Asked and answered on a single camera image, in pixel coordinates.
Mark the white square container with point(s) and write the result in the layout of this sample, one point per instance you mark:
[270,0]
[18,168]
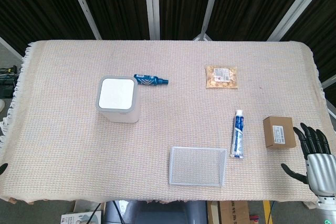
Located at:
[118,98]

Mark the blue patterned tube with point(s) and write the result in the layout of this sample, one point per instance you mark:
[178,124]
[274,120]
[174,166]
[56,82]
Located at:
[148,80]

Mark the clear rectangular tray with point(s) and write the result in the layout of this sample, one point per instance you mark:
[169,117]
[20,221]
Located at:
[197,166]

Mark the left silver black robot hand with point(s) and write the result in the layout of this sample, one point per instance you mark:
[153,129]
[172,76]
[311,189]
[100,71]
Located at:
[2,168]

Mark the white blue toothpaste tube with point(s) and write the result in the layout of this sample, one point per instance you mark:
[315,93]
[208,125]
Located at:
[238,136]

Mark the clear bag of nuts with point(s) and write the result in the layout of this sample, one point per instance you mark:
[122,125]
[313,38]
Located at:
[222,77]

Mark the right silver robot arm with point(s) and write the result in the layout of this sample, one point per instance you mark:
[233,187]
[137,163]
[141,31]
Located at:
[326,208]

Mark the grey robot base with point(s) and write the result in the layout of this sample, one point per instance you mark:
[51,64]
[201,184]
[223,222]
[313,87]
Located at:
[157,212]

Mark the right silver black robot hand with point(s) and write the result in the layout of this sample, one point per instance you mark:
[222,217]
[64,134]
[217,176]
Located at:
[320,169]

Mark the beige woven tablecloth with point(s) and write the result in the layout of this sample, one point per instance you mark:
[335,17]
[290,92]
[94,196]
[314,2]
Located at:
[162,119]

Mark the brown cardboard box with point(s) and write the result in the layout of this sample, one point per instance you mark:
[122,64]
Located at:
[279,132]

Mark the brown printed cardboard carton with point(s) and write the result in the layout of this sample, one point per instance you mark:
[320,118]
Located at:
[231,212]

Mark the printed book with faces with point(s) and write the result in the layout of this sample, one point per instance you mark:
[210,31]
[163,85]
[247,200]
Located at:
[81,217]

